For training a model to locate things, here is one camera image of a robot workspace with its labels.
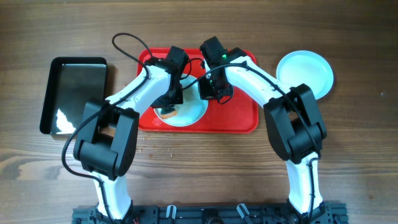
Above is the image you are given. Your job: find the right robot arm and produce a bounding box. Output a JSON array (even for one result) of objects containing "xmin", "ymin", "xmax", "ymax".
[{"xmin": 198, "ymin": 37, "xmax": 326, "ymax": 222}]

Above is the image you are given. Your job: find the red plastic tray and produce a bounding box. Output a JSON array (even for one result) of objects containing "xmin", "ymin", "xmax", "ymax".
[{"xmin": 139, "ymin": 47, "xmax": 259, "ymax": 134}]

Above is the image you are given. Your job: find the white plate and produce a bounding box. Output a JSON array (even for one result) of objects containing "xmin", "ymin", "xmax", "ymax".
[
  {"xmin": 276, "ymin": 50, "xmax": 335, "ymax": 100},
  {"xmin": 153, "ymin": 75, "xmax": 208, "ymax": 127}
]

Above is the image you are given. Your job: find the green and orange sponge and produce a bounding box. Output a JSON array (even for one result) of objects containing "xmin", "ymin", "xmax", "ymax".
[{"xmin": 159, "ymin": 105, "xmax": 178, "ymax": 119}]

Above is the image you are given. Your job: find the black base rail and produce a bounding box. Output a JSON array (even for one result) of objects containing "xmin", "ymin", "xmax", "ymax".
[{"xmin": 72, "ymin": 202, "xmax": 349, "ymax": 224}]

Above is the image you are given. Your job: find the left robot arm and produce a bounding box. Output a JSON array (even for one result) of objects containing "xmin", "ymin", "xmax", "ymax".
[{"xmin": 70, "ymin": 46, "xmax": 189, "ymax": 223}]

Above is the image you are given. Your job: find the black rectangular water tray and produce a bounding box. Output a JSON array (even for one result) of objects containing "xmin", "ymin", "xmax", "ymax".
[{"xmin": 39, "ymin": 57, "xmax": 108, "ymax": 134}]

